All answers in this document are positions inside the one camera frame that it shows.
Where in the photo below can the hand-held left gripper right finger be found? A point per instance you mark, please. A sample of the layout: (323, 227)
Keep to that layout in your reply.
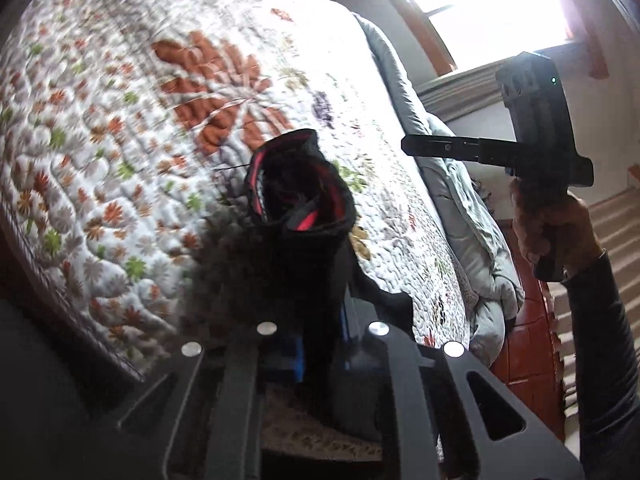
(387, 355)

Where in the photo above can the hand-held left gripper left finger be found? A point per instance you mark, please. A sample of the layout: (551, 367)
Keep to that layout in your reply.
(285, 367)

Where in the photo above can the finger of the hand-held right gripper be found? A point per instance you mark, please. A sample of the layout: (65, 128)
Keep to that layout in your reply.
(450, 147)

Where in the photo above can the black pants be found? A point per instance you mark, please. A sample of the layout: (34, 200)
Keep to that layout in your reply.
(300, 185)

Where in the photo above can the person's right forearm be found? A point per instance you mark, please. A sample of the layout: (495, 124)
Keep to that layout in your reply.
(610, 360)

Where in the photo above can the person's right hand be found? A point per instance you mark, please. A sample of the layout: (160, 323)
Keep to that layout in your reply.
(580, 230)

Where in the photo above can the grey curtain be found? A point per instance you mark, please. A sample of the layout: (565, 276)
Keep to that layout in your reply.
(460, 92)

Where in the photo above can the grey duvet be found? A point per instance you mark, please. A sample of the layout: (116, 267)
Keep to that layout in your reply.
(465, 220)

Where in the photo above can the wooden framed window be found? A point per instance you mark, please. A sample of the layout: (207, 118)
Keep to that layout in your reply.
(490, 5)

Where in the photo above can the beige striped curtain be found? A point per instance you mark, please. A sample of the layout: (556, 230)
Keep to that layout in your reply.
(620, 220)

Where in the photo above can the floral quilted bedspread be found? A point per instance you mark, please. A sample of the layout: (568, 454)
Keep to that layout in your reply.
(125, 110)

